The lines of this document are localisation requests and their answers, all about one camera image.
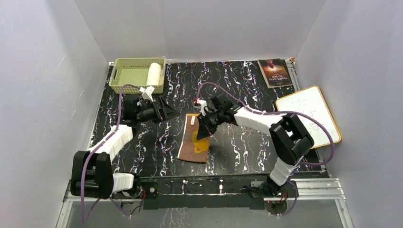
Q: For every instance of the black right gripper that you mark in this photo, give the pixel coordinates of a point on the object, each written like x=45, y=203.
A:
x=205, y=129

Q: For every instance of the white towel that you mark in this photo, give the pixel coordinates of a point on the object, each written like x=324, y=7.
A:
x=154, y=74

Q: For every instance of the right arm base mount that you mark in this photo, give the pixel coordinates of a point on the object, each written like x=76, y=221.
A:
x=264, y=189

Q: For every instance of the aluminium rail frame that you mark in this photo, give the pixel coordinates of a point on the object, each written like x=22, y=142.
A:
x=215, y=202

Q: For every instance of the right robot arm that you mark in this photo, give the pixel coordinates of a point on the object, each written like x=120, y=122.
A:
x=290, y=137

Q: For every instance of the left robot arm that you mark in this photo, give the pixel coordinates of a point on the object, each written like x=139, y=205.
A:
x=92, y=174

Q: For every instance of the dark book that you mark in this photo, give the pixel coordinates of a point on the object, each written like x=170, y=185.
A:
x=275, y=72

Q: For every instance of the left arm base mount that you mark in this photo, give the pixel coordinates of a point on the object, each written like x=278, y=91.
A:
x=141, y=190

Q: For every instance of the orange patterned towel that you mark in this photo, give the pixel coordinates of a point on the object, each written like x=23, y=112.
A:
x=191, y=149

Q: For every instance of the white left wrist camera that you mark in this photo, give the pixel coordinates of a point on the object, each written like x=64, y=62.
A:
x=146, y=93

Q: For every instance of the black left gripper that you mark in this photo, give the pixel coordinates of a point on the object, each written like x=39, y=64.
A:
x=166, y=112

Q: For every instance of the light green plastic basket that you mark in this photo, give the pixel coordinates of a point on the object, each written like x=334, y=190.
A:
x=134, y=71

